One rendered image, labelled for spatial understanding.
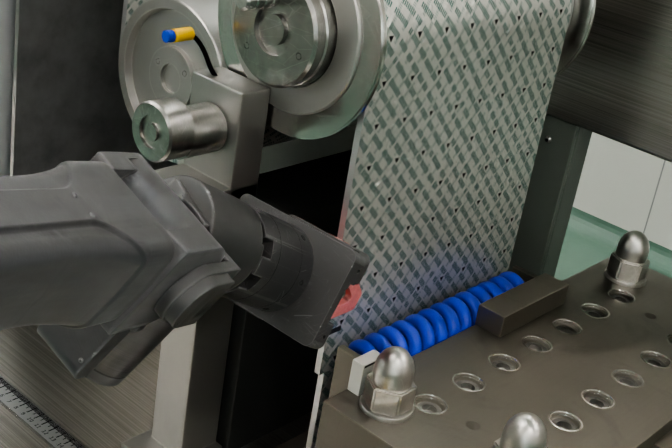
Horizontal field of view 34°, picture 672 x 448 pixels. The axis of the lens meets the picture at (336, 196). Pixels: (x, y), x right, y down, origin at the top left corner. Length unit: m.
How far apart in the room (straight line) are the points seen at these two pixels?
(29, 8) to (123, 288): 0.52
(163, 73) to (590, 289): 0.40
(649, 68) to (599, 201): 2.78
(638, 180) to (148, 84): 2.90
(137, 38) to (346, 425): 0.34
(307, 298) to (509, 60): 0.25
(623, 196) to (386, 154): 2.97
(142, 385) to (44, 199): 0.51
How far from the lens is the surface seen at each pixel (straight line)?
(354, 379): 0.73
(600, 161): 3.69
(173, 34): 0.72
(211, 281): 0.54
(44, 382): 0.95
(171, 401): 0.84
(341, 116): 0.70
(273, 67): 0.71
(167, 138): 0.70
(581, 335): 0.88
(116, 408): 0.92
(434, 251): 0.83
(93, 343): 0.61
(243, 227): 0.61
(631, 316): 0.93
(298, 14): 0.68
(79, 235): 0.45
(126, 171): 0.54
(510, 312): 0.84
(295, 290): 0.67
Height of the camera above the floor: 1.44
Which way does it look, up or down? 23 degrees down
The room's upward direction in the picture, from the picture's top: 9 degrees clockwise
